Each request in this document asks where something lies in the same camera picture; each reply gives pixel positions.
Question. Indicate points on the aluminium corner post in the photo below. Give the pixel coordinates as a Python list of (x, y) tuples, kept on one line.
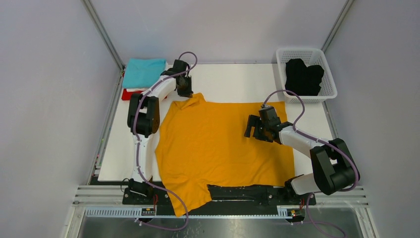
[(95, 18), (337, 24)]

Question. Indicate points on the right aluminium corner post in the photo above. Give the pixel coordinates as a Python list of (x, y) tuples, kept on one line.
[(337, 24)]

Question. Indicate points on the left controller board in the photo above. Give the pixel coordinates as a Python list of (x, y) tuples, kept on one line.
[(148, 211)]

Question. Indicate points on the yellow t shirt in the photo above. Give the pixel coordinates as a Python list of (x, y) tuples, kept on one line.
[(202, 143)]

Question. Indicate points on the folded cyan t shirt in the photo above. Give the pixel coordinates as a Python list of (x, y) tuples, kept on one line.
[(143, 73)]

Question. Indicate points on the left aluminium corner post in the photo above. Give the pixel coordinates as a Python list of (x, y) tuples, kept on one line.
[(95, 18)]

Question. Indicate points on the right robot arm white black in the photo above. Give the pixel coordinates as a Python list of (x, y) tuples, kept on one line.
[(332, 164)]

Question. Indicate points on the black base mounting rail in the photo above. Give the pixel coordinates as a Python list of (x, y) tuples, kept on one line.
[(249, 200)]

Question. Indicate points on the white slotted cable duct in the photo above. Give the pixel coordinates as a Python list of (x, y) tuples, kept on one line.
[(140, 213)]

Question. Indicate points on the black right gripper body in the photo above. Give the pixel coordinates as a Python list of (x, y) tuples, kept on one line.
[(263, 134)]

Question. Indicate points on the folded red t shirt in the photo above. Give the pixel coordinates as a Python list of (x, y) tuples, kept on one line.
[(126, 95)]

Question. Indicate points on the right controller board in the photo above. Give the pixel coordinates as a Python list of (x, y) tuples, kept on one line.
[(293, 212)]

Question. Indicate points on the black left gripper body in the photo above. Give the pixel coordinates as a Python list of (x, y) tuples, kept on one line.
[(185, 89)]

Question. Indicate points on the controller board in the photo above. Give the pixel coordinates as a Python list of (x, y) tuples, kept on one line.
[(148, 211), (293, 212)]

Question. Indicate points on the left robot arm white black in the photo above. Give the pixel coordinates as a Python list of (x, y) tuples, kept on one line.
[(144, 120)]

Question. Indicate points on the folded white t shirt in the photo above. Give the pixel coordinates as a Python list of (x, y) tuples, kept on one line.
[(142, 89)]

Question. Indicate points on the white plastic laundry basket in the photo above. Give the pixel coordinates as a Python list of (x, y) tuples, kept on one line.
[(310, 57)]

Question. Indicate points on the black t shirt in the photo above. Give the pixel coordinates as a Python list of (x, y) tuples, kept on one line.
[(303, 80)]

